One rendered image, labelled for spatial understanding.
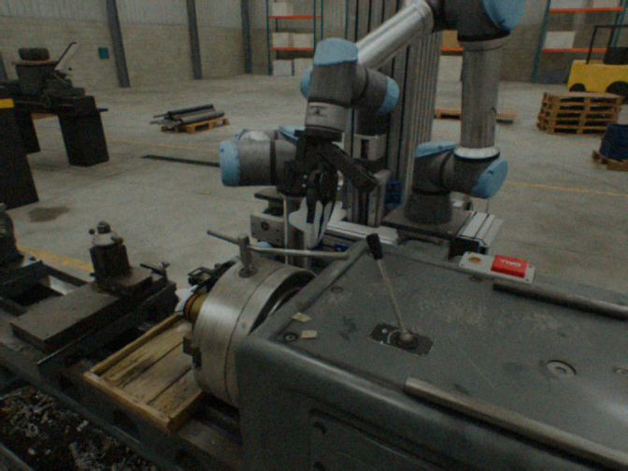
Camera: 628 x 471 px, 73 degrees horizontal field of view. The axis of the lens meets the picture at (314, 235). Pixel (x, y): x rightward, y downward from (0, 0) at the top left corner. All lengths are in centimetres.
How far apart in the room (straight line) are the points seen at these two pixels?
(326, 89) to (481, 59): 47
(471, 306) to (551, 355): 14
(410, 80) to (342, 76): 71
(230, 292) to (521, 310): 52
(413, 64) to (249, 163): 65
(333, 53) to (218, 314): 51
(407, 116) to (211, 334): 96
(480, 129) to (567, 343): 61
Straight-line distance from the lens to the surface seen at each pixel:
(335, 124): 75
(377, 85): 83
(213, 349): 83
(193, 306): 102
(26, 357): 134
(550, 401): 63
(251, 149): 107
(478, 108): 115
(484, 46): 111
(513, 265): 90
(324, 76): 76
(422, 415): 57
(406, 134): 148
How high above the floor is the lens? 166
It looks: 25 degrees down
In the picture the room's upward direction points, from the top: straight up
